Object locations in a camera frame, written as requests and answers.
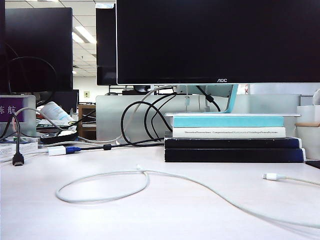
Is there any white charging cable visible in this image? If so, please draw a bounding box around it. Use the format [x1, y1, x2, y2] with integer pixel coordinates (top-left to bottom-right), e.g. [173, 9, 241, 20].
[55, 164, 320, 230]

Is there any white book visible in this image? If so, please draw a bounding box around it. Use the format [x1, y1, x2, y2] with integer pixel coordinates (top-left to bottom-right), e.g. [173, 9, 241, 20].
[172, 126, 287, 139]

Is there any grey desk partition panel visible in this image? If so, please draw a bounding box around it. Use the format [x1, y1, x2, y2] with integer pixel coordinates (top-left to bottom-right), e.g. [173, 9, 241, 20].
[95, 94, 302, 142]

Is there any teal book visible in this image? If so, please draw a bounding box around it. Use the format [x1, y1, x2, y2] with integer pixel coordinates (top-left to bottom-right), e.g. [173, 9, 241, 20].
[172, 116, 285, 128]

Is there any dark navy book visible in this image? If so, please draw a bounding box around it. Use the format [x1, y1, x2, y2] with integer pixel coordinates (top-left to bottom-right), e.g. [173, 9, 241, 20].
[164, 137, 303, 149]
[164, 148, 307, 163]

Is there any brown wooden cabinet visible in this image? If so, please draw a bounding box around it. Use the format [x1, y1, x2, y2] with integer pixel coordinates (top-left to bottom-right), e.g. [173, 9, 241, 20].
[78, 104, 97, 141]

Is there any teal monitor stand neck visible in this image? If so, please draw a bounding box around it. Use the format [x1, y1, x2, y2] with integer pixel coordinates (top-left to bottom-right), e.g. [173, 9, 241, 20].
[174, 83, 240, 115]

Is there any black monitor narrow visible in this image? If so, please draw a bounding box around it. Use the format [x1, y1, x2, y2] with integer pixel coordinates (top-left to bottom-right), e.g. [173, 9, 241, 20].
[95, 3, 118, 86]

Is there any small dark background monitor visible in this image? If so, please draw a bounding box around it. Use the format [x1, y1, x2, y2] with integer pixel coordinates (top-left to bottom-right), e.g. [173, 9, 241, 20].
[36, 89, 80, 116]

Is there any large black AOC monitor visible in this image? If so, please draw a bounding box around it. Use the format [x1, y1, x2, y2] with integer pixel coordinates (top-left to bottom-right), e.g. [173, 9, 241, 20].
[115, 0, 320, 86]

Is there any black shallow dish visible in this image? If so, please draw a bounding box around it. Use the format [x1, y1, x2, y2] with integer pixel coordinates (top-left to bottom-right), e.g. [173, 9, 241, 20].
[40, 130, 79, 145]

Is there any white printed bottle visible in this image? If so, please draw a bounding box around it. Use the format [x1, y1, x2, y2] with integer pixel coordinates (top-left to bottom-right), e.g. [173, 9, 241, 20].
[39, 101, 75, 124]

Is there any white video adapter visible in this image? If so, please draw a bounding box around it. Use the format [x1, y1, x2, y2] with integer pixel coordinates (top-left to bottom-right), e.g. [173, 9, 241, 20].
[47, 147, 67, 157]

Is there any stack of booklets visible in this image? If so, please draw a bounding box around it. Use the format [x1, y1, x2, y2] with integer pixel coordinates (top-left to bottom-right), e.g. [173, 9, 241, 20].
[36, 118, 78, 131]

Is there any acrylic purple name plate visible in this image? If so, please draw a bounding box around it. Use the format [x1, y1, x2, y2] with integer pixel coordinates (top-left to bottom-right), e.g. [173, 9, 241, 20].
[0, 94, 37, 137]

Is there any black monitor wide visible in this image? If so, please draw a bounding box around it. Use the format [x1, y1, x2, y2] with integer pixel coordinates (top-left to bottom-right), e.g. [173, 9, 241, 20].
[4, 7, 74, 93]

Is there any white square container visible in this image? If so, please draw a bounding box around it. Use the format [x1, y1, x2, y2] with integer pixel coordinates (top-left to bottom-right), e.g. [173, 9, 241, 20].
[296, 104, 320, 123]

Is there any white cup wooden lid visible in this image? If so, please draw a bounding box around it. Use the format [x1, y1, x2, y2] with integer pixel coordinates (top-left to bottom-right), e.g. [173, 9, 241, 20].
[294, 121, 320, 161]

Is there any white printed cardboard box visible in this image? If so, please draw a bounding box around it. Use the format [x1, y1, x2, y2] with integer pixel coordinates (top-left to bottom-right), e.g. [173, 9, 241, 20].
[0, 141, 40, 163]

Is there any black looped cable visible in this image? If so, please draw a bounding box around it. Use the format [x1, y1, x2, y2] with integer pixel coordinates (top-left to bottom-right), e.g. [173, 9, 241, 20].
[144, 93, 176, 141]
[120, 92, 180, 146]

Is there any grey white long cable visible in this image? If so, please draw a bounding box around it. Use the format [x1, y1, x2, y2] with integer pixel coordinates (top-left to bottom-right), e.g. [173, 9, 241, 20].
[49, 85, 176, 146]

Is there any thin white hanging cable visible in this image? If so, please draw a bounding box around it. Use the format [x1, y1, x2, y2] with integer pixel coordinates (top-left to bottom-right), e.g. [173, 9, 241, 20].
[184, 85, 191, 107]

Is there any black monitor power cable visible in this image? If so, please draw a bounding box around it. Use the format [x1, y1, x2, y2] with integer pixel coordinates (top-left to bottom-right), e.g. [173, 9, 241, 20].
[195, 85, 222, 113]

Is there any silver monitor base plate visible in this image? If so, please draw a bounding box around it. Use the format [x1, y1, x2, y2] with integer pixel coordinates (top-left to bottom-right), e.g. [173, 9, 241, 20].
[164, 112, 302, 118]

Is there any black cable blue VGA plug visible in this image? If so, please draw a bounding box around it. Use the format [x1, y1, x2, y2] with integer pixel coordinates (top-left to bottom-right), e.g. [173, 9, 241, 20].
[65, 138, 166, 154]

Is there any grey arched cable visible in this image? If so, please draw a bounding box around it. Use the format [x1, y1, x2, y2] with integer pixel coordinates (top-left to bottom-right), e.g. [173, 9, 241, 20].
[13, 107, 66, 132]

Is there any black HDMI cable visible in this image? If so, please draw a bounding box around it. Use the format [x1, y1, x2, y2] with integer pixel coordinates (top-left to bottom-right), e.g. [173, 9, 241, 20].
[0, 113, 25, 168]

